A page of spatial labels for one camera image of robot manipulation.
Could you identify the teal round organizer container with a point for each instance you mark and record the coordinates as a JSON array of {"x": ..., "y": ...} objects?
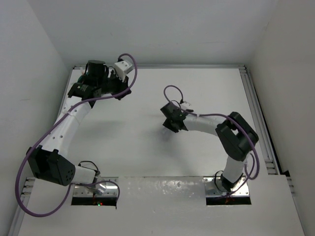
[{"x": 82, "y": 78}]

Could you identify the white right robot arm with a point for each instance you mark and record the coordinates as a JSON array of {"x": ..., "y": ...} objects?
[{"x": 235, "y": 134}]

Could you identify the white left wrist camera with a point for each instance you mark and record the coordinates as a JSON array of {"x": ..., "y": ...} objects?
[{"x": 122, "y": 68}]

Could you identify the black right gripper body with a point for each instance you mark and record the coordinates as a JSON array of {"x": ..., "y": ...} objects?
[{"x": 169, "y": 124}]

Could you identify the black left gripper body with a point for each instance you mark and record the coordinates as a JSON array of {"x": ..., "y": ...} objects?
[{"x": 112, "y": 85}]

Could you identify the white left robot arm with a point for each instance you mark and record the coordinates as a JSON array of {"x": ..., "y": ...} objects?
[{"x": 48, "y": 160}]

